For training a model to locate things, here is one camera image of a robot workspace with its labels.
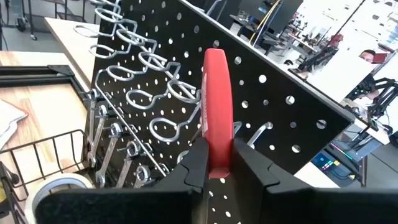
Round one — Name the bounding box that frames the silver wire ring rack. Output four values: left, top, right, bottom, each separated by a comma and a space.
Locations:
73, 0, 274, 166

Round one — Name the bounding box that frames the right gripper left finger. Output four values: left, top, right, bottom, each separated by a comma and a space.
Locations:
35, 138, 210, 224

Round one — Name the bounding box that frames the silver combination wrench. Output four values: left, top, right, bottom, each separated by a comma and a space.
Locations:
90, 104, 109, 156
115, 141, 142, 189
86, 89, 100, 169
95, 123, 124, 189
133, 166, 152, 189

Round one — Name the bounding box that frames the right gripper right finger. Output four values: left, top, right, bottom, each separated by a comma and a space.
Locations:
233, 138, 398, 224

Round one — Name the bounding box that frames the cream masking tape roll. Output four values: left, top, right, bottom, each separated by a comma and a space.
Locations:
24, 172, 94, 224

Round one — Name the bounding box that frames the person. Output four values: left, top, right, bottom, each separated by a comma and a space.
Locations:
359, 49, 377, 63

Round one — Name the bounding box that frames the computer with coloured lights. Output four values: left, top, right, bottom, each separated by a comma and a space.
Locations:
310, 141, 364, 187

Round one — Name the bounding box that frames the black wire basket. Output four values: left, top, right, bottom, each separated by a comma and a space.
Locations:
0, 129, 94, 224

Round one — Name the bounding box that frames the black caster wheel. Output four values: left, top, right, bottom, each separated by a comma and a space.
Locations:
14, 17, 28, 32

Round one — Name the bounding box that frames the yellow cable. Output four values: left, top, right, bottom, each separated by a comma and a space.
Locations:
250, 0, 281, 44

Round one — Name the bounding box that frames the red T-handle hex key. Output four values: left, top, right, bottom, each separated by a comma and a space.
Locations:
189, 48, 234, 180

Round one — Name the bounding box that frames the white knit work glove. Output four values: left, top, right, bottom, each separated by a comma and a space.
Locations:
0, 98, 29, 150

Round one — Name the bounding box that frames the black metal pegboard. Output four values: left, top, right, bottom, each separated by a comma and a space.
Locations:
91, 0, 357, 224

